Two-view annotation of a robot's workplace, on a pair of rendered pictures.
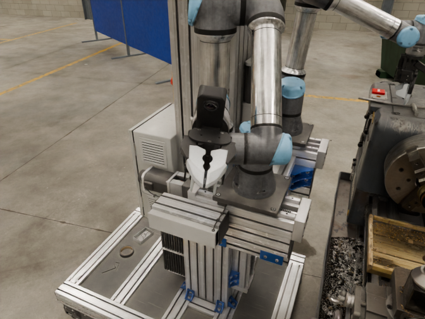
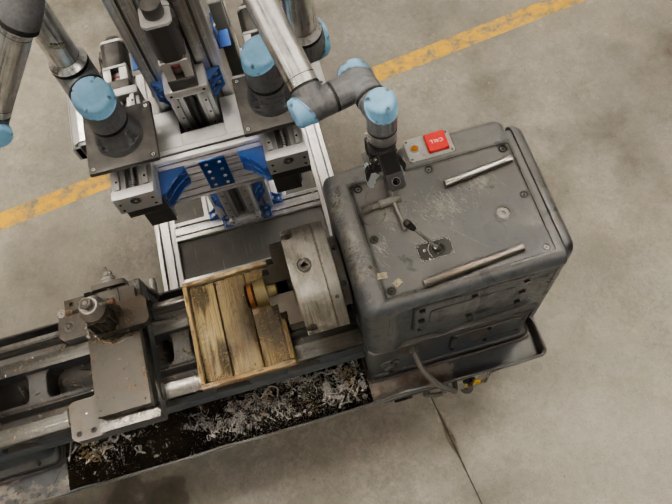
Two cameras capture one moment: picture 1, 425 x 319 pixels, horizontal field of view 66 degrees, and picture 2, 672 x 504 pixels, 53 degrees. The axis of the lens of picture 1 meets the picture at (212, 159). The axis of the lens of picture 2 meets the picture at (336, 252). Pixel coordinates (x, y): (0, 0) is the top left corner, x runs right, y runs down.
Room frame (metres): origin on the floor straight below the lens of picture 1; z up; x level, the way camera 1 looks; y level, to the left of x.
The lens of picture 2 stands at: (0.86, -1.59, 2.92)
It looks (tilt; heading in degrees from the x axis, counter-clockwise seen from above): 66 degrees down; 63
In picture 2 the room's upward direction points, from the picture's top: 12 degrees counter-clockwise
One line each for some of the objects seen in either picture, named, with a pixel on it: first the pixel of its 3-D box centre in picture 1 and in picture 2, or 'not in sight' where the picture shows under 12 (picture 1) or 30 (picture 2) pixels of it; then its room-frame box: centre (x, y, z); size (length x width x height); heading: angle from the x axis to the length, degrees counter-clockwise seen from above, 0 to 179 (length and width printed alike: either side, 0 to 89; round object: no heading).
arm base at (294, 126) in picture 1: (287, 119); (268, 87); (1.40, -0.35, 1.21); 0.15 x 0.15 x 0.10
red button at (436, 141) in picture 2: (378, 92); (436, 142); (1.63, -0.85, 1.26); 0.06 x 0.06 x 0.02; 67
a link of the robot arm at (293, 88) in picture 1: (290, 94); (264, 62); (1.40, -0.35, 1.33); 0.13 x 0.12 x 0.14; 169
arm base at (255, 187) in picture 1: (254, 174); (113, 127); (0.94, -0.15, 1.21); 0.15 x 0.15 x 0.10
